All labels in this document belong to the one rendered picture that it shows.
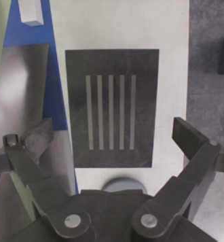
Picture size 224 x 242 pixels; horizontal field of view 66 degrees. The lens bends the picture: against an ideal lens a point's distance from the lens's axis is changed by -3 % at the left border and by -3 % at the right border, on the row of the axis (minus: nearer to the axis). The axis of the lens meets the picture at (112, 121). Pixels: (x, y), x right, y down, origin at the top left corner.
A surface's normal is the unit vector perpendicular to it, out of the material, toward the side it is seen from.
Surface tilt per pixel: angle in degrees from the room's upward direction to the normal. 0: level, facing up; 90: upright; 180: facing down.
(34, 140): 90
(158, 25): 0
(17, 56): 37
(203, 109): 0
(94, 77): 0
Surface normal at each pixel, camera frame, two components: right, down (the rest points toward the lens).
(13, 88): -0.05, -0.33
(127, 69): 0.00, 0.29
